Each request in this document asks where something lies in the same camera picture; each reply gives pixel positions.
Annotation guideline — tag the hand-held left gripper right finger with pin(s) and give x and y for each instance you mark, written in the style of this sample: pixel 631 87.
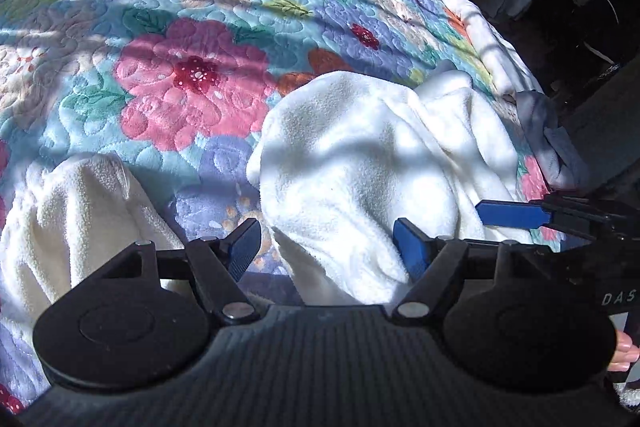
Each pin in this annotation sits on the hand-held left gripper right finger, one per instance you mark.
pixel 410 252

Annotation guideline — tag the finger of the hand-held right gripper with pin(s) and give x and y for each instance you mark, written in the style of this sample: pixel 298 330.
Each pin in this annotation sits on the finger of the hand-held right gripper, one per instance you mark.
pixel 505 213

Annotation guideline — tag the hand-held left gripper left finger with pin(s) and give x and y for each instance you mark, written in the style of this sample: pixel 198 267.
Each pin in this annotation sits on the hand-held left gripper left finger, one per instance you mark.
pixel 245 247

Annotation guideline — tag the floral quilted bedspread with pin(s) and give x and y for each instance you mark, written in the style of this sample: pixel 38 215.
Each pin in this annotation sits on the floral quilted bedspread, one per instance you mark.
pixel 200 7

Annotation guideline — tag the person's right hand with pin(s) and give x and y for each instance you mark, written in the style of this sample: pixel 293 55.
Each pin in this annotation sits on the person's right hand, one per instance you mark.
pixel 625 352

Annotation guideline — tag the white bed sheet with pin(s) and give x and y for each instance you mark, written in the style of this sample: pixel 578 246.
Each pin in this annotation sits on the white bed sheet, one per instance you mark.
pixel 490 52

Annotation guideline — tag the grey blue cloth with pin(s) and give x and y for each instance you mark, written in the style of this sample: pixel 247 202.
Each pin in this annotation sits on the grey blue cloth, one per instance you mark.
pixel 550 132

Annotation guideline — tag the white fleece jacket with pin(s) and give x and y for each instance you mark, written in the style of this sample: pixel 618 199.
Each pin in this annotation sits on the white fleece jacket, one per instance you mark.
pixel 350 167

